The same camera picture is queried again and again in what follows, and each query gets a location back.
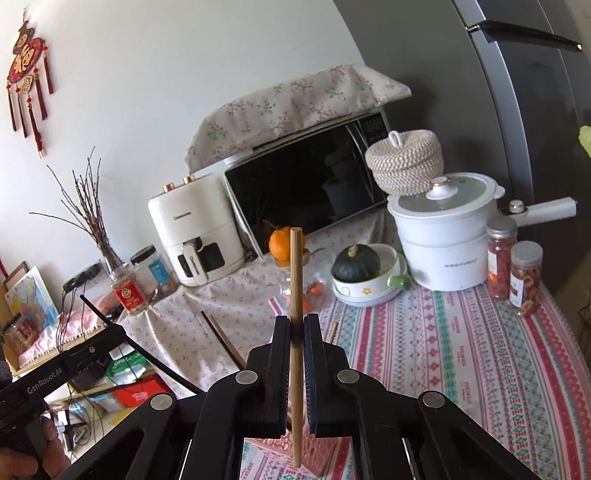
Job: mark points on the white air fryer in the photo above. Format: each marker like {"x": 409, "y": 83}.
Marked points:
{"x": 194, "y": 221}

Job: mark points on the white microwave oven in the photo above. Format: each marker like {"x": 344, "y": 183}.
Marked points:
{"x": 304, "y": 180}

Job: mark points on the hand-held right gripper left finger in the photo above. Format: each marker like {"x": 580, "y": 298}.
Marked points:
{"x": 282, "y": 369}

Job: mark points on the dry twig bunch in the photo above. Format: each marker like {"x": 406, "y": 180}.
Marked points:
{"x": 87, "y": 207}

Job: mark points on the glass vase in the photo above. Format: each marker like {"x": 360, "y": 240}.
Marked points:
{"x": 113, "y": 263}

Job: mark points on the plain wooden chopstick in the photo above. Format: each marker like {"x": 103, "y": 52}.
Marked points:
{"x": 296, "y": 286}
{"x": 332, "y": 332}

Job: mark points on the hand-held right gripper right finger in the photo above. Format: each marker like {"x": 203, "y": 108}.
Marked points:
{"x": 311, "y": 369}

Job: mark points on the small tangerine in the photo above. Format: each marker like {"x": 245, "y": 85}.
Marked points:
{"x": 316, "y": 288}

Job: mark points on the red wall ornament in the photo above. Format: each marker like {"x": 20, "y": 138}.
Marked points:
{"x": 27, "y": 69}

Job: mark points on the green and white bag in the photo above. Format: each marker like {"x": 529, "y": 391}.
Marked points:
{"x": 124, "y": 367}

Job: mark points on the black lid blue label jar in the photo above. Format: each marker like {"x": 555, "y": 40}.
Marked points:
{"x": 154, "y": 274}

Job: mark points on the small glass jar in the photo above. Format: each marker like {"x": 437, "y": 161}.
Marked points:
{"x": 18, "y": 334}

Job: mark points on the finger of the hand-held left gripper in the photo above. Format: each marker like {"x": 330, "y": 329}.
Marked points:
{"x": 99, "y": 344}

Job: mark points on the leafy green vegetables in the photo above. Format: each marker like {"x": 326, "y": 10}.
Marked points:
{"x": 585, "y": 141}

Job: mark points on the pink plastic basket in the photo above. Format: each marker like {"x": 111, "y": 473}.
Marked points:
{"x": 272, "y": 454}

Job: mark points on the colourful picture board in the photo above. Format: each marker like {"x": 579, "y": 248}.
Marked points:
{"x": 32, "y": 300}

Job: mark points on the person's left hand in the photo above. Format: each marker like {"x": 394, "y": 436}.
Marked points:
{"x": 57, "y": 454}

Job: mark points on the red cardboard box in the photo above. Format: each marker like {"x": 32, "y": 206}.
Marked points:
{"x": 138, "y": 394}

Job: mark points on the large orange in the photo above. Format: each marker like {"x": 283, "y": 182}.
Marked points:
{"x": 279, "y": 242}

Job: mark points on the grey refrigerator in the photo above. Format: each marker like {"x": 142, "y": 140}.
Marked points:
{"x": 461, "y": 69}

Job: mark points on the floral shelf cloth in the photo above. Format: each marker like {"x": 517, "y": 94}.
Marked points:
{"x": 184, "y": 323}

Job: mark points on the white electric cooking pot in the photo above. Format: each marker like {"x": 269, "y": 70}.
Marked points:
{"x": 443, "y": 240}

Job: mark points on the glass jar with wooden lid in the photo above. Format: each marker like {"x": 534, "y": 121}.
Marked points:
{"x": 284, "y": 286}

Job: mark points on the pink cloth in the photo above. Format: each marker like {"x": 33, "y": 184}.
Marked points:
{"x": 69, "y": 330}

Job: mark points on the dark green squash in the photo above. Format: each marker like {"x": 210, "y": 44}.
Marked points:
{"x": 355, "y": 265}

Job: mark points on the woven lidded basket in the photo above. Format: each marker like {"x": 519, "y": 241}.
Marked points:
{"x": 406, "y": 161}

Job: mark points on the red snack jar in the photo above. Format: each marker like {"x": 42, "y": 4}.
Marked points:
{"x": 501, "y": 263}

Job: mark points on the wooden shelf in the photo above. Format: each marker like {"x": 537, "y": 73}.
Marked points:
{"x": 27, "y": 364}

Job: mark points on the black power strip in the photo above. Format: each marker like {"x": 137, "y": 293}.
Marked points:
{"x": 83, "y": 277}

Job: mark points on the floral microwave cover cloth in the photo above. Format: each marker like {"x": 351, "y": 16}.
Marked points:
{"x": 286, "y": 110}

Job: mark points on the patterned striped tablecloth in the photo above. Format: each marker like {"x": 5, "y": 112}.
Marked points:
{"x": 438, "y": 369}

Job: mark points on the red label jar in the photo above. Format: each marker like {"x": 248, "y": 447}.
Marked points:
{"x": 131, "y": 293}

